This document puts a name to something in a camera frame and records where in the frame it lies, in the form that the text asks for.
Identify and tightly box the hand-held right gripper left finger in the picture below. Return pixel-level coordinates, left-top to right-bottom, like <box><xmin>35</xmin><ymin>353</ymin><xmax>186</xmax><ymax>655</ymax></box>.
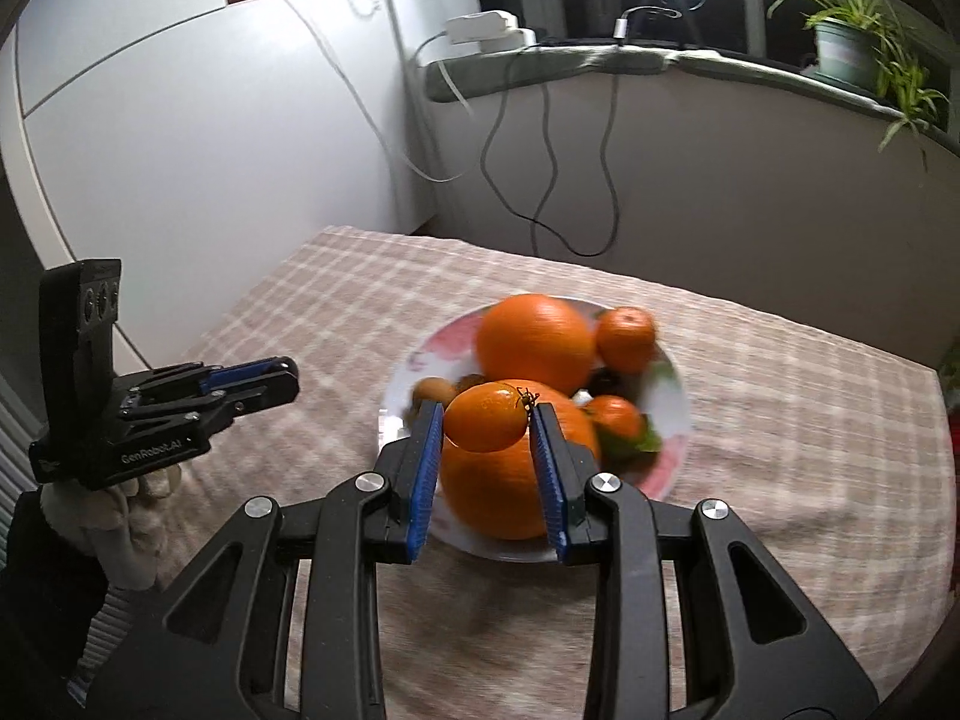
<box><xmin>127</xmin><ymin>401</ymin><xmax>445</xmax><ymax>720</ymax></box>

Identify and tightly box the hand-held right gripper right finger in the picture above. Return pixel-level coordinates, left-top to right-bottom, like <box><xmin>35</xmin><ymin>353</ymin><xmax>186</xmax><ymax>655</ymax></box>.
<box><xmin>529</xmin><ymin>403</ymin><xmax>878</xmax><ymax>720</ymax></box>

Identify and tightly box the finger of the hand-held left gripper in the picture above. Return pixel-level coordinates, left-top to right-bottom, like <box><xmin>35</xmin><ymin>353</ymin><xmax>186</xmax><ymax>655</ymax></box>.
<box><xmin>137</xmin><ymin>355</ymin><xmax>302</xmax><ymax>396</ymax></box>
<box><xmin>122</xmin><ymin>382</ymin><xmax>302</xmax><ymax>430</ymax></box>

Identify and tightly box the large orange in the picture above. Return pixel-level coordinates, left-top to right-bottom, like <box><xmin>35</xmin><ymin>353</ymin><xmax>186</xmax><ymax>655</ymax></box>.
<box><xmin>476</xmin><ymin>294</ymin><xmax>599</xmax><ymax>396</ymax></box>
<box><xmin>439</xmin><ymin>379</ymin><xmax>602</xmax><ymax>541</ymax></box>

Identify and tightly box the small orange tomato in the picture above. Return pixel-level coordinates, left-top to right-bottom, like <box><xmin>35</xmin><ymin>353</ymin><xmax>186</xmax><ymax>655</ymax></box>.
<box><xmin>444</xmin><ymin>382</ymin><xmax>541</xmax><ymax>454</ymax></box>

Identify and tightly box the floral white plate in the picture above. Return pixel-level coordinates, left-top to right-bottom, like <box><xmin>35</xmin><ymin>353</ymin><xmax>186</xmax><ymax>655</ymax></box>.
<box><xmin>379</xmin><ymin>298</ymin><xmax>692</xmax><ymax>563</ymax></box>

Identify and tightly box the person's left forearm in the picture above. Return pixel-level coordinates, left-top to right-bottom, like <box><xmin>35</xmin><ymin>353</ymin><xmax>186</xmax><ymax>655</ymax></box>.
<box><xmin>0</xmin><ymin>491</ymin><xmax>162</xmax><ymax>706</ymax></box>

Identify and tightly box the person's left hand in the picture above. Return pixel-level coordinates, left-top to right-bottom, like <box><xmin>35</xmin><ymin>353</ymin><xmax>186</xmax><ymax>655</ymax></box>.
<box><xmin>43</xmin><ymin>461</ymin><xmax>185</xmax><ymax>590</ymax></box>

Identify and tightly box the grey ribbed panel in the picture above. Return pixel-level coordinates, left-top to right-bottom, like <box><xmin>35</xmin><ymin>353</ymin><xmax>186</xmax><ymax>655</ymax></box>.
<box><xmin>0</xmin><ymin>371</ymin><xmax>38</xmax><ymax>488</ymax></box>

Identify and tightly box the mandarin with green leaf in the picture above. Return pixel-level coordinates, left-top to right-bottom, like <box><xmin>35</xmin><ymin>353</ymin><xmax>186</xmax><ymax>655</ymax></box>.
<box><xmin>583</xmin><ymin>395</ymin><xmax>665</xmax><ymax>470</ymax></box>

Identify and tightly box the checked beige tablecloth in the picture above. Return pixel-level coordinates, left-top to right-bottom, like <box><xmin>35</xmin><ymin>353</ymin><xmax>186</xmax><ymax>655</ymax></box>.
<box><xmin>154</xmin><ymin>223</ymin><xmax>942</xmax><ymax>720</ymax></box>

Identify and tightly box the white cabinet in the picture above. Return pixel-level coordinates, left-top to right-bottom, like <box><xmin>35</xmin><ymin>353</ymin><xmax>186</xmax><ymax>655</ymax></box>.
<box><xmin>0</xmin><ymin>0</ymin><xmax>440</xmax><ymax>391</ymax></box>

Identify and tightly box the white power adapter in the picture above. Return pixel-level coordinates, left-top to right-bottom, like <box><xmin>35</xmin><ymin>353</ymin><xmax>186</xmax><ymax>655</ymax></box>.
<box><xmin>446</xmin><ymin>10</ymin><xmax>537</xmax><ymax>55</ymax></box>

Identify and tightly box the grey-green window sill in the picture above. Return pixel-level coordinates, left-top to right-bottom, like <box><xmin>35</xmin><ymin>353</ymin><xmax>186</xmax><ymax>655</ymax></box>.
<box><xmin>424</xmin><ymin>41</ymin><xmax>960</xmax><ymax>158</ymax></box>

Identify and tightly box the potted spider plant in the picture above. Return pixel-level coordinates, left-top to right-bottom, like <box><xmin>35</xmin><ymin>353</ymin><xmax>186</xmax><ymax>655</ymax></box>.
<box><xmin>765</xmin><ymin>0</ymin><xmax>952</xmax><ymax>170</ymax></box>

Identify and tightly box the white cable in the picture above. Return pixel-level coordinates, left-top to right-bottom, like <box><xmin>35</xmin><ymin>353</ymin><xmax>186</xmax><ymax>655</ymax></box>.
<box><xmin>277</xmin><ymin>0</ymin><xmax>477</xmax><ymax>185</ymax></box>

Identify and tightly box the looped black cable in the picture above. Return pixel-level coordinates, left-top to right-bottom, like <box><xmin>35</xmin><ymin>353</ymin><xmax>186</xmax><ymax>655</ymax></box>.
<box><xmin>480</xmin><ymin>52</ymin><xmax>623</xmax><ymax>260</ymax></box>

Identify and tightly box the window frame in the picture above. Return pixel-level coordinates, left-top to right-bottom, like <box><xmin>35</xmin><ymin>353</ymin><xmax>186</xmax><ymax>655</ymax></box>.
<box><xmin>465</xmin><ymin>0</ymin><xmax>960</xmax><ymax>83</ymax></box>

